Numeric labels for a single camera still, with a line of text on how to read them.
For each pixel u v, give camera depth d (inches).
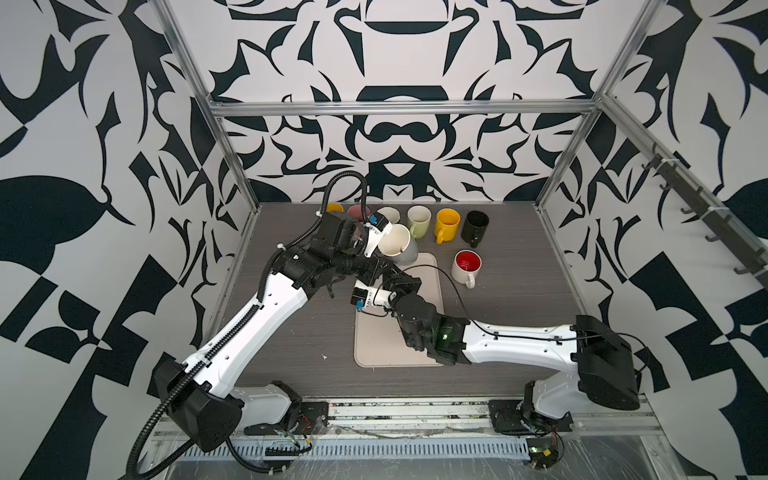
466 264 39.4
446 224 40.4
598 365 16.1
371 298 24.1
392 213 40.9
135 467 13.4
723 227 21.7
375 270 23.8
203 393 14.8
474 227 40.4
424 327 21.5
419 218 41.4
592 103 36.0
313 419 29.0
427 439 28.5
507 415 29.3
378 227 24.2
